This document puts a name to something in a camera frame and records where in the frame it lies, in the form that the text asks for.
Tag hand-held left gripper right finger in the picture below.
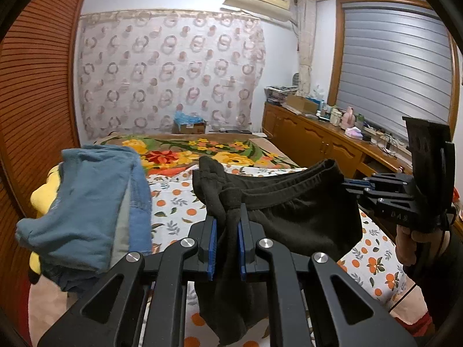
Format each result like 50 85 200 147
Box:
237 204 420 347

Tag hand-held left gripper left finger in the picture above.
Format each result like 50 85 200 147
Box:
38 217 218 347

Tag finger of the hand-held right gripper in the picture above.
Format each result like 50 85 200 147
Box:
342 173 415 191
358 187 416 230

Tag black pants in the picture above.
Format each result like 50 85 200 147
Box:
192 155 364 346

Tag person's right hand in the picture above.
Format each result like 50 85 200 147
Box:
395 223 452 266

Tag orange fruit print bedsheet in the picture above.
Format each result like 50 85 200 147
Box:
139 163 413 347

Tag pink bottle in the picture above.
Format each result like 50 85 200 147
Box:
342 106 356 129

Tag wooden sideboard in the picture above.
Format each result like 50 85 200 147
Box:
262 101 415 189

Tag floral blanket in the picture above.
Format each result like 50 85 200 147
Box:
94 133 301 178

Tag flat cardboard box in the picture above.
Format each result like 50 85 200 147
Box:
286 95 319 114

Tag small cardboard box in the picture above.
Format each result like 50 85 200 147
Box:
173 119 207 135

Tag blue plastic bag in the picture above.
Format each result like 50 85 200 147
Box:
174 110 205 125

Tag blue-grey garment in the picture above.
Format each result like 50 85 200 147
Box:
15 145 140 272

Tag stack of magazines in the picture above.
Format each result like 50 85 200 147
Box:
265 86 298 106

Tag cream lace curtain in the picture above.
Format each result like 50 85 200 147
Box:
297 0 317 95

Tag yellow garment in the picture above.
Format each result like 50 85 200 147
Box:
30 164 66 285

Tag circle print curtain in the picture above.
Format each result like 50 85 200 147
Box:
78 9 266 140

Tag wooden louvered wardrobe door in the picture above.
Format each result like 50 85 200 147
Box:
0 0 95 333

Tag tangle of black cables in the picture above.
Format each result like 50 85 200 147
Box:
376 132 406 151

